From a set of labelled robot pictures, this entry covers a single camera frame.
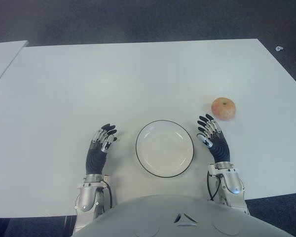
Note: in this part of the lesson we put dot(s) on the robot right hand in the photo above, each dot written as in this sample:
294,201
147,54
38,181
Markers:
220,151

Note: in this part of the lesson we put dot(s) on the robot right arm silver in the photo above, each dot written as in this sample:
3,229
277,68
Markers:
233,184

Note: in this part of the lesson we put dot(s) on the white side table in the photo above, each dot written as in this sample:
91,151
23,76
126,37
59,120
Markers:
2,56

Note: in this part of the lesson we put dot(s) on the red-yellow apple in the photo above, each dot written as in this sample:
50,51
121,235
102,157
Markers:
223,108

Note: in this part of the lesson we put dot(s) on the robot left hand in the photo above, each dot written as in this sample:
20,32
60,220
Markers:
96,160

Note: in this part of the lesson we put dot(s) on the grey robot torso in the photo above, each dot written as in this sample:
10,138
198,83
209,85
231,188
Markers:
177,219

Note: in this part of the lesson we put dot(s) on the white plate black rim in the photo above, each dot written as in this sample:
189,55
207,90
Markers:
164,148

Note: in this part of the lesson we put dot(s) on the small white floor object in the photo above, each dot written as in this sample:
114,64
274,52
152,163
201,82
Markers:
279,48

